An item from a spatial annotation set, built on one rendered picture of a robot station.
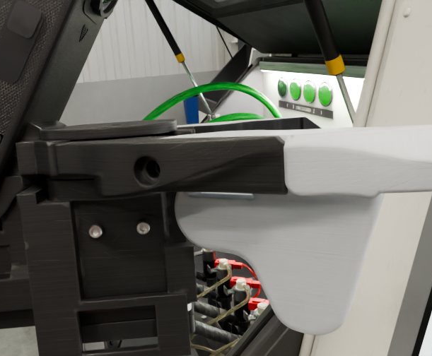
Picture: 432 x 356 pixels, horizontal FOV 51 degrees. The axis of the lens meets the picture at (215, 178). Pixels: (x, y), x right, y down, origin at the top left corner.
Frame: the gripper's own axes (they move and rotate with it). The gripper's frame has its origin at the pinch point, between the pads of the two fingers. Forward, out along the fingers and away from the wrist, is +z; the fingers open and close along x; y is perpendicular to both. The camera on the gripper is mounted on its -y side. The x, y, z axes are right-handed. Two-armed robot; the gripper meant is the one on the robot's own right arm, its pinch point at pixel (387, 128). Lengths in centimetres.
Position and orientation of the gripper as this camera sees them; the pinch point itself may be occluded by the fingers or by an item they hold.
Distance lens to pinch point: 20.1
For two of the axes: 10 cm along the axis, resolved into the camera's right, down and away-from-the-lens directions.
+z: 10.0, -0.7, 0.6
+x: 0.7, 1.5, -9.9
